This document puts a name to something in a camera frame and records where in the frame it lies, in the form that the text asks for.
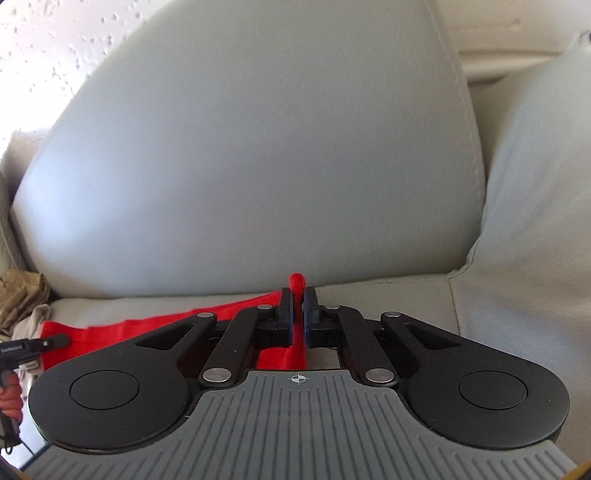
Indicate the tan crumpled garment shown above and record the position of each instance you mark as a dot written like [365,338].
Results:
[23,290]

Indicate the red t-shirt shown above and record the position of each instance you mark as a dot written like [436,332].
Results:
[111,334]

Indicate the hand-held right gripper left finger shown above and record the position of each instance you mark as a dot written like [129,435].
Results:
[286,323]

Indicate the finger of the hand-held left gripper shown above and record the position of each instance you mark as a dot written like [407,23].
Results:
[53,343]

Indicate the light grey crumpled garment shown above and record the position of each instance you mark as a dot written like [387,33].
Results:
[30,323]

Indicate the beige back cushion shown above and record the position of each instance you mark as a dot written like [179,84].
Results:
[7,221]

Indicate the person's left hand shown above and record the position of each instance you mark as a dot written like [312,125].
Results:
[10,399]

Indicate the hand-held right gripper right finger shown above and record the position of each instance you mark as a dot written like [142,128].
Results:
[310,323]

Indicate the grey sofa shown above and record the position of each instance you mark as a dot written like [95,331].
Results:
[415,300]

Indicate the grey sofa backrest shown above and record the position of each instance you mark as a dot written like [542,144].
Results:
[254,161]

